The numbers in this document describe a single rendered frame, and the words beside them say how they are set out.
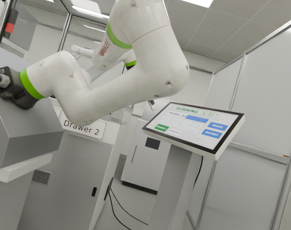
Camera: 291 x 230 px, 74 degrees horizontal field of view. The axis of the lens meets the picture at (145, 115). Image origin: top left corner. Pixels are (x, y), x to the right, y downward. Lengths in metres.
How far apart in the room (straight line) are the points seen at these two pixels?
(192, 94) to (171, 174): 3.54
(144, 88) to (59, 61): 0.37
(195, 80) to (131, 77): 4.18
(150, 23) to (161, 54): 0.07
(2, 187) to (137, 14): 0.69
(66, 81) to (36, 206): 1.03
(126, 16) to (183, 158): 0.86
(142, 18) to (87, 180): 1.13
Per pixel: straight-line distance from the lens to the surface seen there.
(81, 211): 1.49
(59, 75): 0.75
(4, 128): 0.73
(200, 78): 4.72
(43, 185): 1.51
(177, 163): 1.18
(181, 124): 1.15
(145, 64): 0.48
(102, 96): 0.62
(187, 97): 4.57
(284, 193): 1.39
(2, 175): 0.76
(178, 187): 1.18
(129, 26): 0.49
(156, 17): 0.49
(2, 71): 0.81
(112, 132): 1.31
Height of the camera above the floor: 1.03
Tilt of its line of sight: 1 degrees up
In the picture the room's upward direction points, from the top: 16 degrees clockwise
